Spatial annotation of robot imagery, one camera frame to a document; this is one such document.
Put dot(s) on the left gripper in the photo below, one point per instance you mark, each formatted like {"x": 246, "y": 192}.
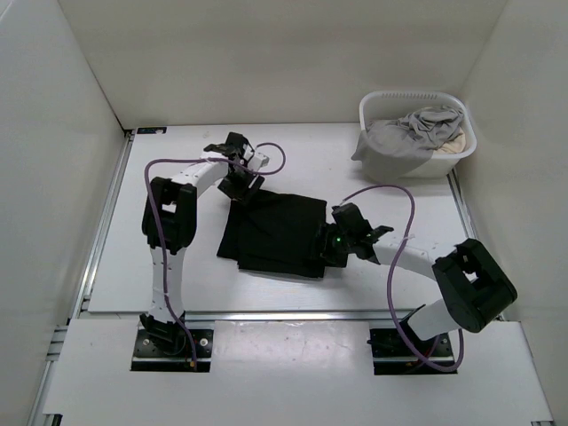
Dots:
{"x": 243, "y": 192}

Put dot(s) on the black label sticker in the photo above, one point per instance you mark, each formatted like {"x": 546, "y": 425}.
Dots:
{"x": 151, "y": 130}

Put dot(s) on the white laundry basket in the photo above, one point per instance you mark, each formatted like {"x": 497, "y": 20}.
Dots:
{"x": 391, "y": 105}

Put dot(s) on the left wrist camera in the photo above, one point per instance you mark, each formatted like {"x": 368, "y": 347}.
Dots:
{"x": 257, "y": 161}

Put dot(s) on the beige garment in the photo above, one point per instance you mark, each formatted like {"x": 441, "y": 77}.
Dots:
{"x": 457, "y": 145}

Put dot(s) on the black trousers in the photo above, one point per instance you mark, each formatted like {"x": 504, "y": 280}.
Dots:
{"x": 275, "y": 233}

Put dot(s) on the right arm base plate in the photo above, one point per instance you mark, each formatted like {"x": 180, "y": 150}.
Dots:
{"x": 392, "y": 357}

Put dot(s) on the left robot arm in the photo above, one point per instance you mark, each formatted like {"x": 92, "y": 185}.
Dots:
{"x": 170, "y": 224}

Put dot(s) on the grey garment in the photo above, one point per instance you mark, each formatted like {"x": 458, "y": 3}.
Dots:
{"x": 389, "y": 149}

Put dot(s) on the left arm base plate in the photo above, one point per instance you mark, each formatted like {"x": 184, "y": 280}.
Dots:
{"x": 149, "y": 356}

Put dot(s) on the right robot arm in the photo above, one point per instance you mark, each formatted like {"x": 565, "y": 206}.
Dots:
{"x": 474, "y": 289}

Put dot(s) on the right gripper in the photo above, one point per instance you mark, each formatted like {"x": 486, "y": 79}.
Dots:
{"x": 333, "y": 259}

